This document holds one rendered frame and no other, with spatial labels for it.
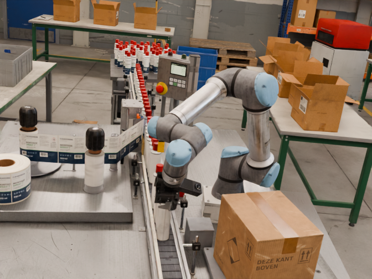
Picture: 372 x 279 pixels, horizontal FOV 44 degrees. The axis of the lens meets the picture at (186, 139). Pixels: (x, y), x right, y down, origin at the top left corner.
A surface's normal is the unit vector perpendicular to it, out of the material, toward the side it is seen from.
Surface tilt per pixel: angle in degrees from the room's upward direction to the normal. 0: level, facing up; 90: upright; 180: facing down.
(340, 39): 90
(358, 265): 0
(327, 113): 91
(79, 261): 0
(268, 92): 82
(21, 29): 90
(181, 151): 30
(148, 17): 88
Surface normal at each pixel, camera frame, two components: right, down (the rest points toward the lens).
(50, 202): 0.10, -0.93
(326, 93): 0.09, 0.52
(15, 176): 0.62, 0.34
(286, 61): 0.06, 0.32
